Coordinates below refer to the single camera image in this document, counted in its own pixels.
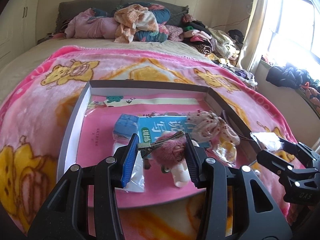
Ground cream claw hair clip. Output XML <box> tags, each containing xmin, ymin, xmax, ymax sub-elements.
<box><xmin>170</xmin><ymin>140</ymin><xmax>191</xmax><ymax>188</ymax></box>

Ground blue square box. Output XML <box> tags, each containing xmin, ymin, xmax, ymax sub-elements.
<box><xmin>113</xmin><ymin>114</ymin><xmax>139</xmax><ymax>140</ymax></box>

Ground pink fuzzy pompom clip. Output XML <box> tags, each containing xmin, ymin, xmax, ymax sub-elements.
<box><xmin>138</xmin><ymin>131</ymin><xmax>187</xmax><ymax>172</ymax></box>

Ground yellow rings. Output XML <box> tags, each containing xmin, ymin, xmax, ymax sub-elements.
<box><xmin>212</xmin><ymin>139</ymin><xmax>238</xmax><ymax>168</ymax></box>

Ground sheer dotted bow hair clip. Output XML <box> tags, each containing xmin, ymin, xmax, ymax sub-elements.
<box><xmin>187</xmin><ymin>110</ymin><xmax>240</xmax><ymax>145</ymax></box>

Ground earrings card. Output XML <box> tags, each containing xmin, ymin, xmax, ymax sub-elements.
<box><xmin>113</xmin><ymin>141</ymin><xmax>145</xmax><ymax>193</ymax></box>

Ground white card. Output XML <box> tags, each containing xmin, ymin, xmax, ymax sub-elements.
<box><xmin>251</xmin><ymin>132</ymin><xmax>283</xmax><ymax>152</ymax></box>

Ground shallow dark cardboard box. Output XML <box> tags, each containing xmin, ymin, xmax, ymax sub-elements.
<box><xmin>56</xmin><ymin>80</ymin><xmax>266</xmax><ymax>209</ymax></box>

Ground pink cartoon fleece blanket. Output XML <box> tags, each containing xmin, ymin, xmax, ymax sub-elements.
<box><xmin>1</xmin><ymin>46</ymin><xmax>296</xmax><ymax>233</ymax></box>

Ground black jacket on windowsill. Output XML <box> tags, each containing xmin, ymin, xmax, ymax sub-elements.
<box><xmin>266</xmin><ymin>64</ymin><xmax>311</xmax><ymax>89</ymax></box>

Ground pile of clothes on bed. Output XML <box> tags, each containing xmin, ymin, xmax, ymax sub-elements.
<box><xmin>181</xmin><ymin>14</ymin><xmax>244</xmax><ymax>65</ymax></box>

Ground cream curtain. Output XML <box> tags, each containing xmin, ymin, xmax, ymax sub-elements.
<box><xmin>238</xmin><ymin>0</ymin><xmax>267</xmax><ymax>72</ymax></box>

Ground mauve fuzzy pillow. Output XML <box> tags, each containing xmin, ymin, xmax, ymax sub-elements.
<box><xmin>166</xmin><ymin>25</ymin><xmax>184</xmax><ymax>42</ymax></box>

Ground orange floral cloth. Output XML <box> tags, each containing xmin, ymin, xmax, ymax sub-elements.
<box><xmin>114</xmin><ymin>4</ymin><xmax>158</xmax><ymax>43</ymax></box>

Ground pink pillow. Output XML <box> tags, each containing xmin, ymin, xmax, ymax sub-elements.
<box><xmin>65</xmin><ymin>8</ymin><xmax>119</xmax><ymax>40</ymax></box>

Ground dark blue floral quilt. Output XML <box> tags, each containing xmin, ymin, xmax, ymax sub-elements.
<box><xmin>87</xmin><ymin>3</ymin><xmax>170</xmax><ymax>43</ymax></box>

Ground dark grey headboard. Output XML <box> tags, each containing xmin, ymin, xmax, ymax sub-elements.
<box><xmin>55</xmin><ymin>0</ymin><xmax>189</xmax><ymax>33</ymax></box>

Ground cream built-in wardrobe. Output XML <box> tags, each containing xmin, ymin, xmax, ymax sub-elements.
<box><xmin>1</xmin><ymin>0</ymin><xmax>39</xmax><ymax>68</ymax></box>

